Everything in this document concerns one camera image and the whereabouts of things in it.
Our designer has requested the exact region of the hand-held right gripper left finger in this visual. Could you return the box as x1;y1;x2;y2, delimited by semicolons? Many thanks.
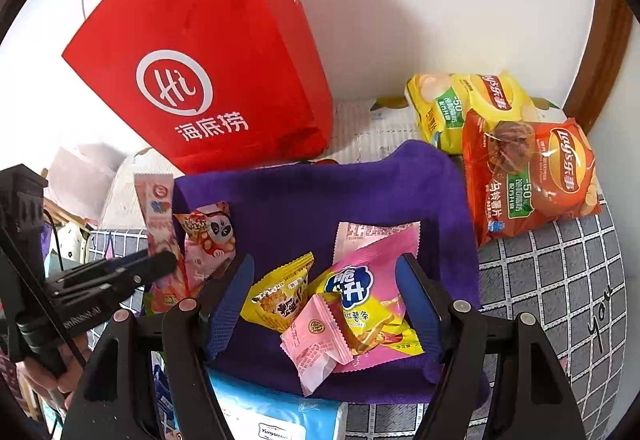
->
60;252;257;440

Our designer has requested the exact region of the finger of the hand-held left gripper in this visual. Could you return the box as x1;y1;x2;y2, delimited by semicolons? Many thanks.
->
46;267;147;308
100;250;179;285

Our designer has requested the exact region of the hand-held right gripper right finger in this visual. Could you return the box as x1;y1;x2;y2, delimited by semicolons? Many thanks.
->
394;252;587;440

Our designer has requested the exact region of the large pink yellow snack packet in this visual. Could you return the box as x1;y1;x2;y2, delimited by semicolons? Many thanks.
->
306;225;427;374

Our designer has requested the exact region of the long red white snack packet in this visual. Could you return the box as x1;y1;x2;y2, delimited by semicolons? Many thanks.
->
133;173;191;313

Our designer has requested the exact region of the small yellow snack packet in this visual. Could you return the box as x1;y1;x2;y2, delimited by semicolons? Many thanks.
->
240;252;315;334

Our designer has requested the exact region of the pink cartoon snack packet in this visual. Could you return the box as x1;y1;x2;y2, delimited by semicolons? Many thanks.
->
173;201;237;297

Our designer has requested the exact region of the pale pink snack packet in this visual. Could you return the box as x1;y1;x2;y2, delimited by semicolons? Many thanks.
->
332;221;422;267

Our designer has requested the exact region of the small pink pastry packet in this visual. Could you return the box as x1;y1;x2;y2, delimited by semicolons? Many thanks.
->
279;294;354;397

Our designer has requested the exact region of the person's left hand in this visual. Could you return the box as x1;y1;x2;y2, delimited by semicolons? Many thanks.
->
20;359;77;410

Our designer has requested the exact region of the white plastic bag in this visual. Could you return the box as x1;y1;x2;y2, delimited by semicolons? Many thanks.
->
42;145;127;227

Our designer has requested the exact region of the blue tissue pack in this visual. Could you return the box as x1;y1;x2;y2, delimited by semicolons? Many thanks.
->
206;366;351;440

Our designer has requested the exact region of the purple towel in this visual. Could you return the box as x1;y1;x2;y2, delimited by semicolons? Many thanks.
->
172;140;492;407

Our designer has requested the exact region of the orange potato chips bag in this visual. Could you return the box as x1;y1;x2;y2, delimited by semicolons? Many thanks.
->
460;108;604;249

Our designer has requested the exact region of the yellow potato chips bag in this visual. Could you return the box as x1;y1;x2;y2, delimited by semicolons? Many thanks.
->
403;70;539;157

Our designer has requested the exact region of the red paper bag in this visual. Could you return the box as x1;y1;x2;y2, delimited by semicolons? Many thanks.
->
61;0;335;177

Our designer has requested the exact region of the brown wooden door frame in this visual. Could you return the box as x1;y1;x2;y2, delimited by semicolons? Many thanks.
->
562;0;636;137

